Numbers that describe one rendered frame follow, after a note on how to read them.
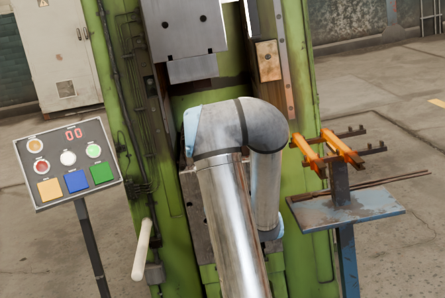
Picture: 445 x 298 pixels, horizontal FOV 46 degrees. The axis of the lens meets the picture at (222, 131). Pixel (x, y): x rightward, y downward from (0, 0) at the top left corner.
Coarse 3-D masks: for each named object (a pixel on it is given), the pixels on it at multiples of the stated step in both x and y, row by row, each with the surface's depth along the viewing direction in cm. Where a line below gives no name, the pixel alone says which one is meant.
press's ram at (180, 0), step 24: (144, 0) 199; (168, 0) 199; (192, 0) 200; (216, 0) 200; (168, 24) 202; (192, 24) 203; (216, 24) 203; (168, 48) 205; (192, 48) 205; (216, 48) 206
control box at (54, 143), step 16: (64, 128) 203; (80, 128) 205; (96, 128) 207; (16, 144) 196; (48, 144) 200; (64, 144) 202; (80, 144) 204; (96, 144) 205; (32, 160) 196; (48, 160) 198; (80, 160) 202; (96, 160) 204; (112, 160) 206; (32, 176) 194; (48, 176) 196; (32, 192) 193; (64, 192) 196; (80, 192) 198; (96, 192) 206; (48, 208) 198
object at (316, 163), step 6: (294, 138) 210; (300, 138) 206; (300, 144) 200; (306, 144) 199; (306, 150) 193; (312, 150) 192; (312, 156) 187; (312, 162) 182; (318, 162) 178; (312, 168) 183; (318, 168) 179; (324, 168) 174; (318, 174) 179; (324, 174) 175
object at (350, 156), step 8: (328, 136) 203; (336, 136) 202; (336, 144) 194; (344, 144) 193; (344, 152) 186; (352, 152) 183; (344, 160) 185; (352, 160) 181; (360, 160) 176; (360, 168) 175
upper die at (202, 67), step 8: (200, 56) 207; (208, 56) 207; (216, 56) 207; (168, 64) 207; (176, 64) 207; (184, 64) 207; (192, 64) 207; (200, 64) 208; (208, 64) 208; (216, 64) 208; (168, 72) 208; (176, 72) 208; (184, 72) 208; (192, 72) 208; (200, 72) 208; (208, 72) 209; (216, 72) 209; (176, 80) 209; (184, 80) 209; (192, 80) 209
